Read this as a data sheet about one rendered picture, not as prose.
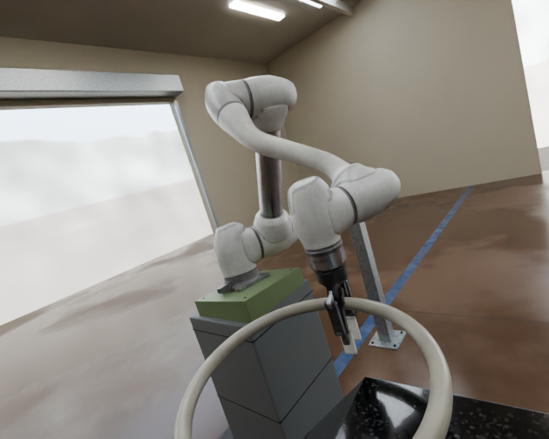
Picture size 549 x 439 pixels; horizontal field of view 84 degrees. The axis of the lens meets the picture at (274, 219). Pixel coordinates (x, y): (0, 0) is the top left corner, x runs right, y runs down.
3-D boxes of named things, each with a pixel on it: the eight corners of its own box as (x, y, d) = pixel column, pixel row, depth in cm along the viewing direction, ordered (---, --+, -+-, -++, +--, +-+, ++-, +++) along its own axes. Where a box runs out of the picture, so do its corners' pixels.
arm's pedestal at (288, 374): (228, 471, 147) (172, 321, 136) (290, 396, 183) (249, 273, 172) (313, 530, 113) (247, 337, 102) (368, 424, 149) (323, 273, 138)
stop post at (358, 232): (406, 332, 210) (367, 178, 194) (397, 350, 195) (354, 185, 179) (378, 329, 223) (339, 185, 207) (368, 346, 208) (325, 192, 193)
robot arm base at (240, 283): (209, 295, 134) (205, 283, 134) (247, 276, 149) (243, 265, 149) (233, 296, 121) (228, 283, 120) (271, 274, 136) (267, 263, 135)
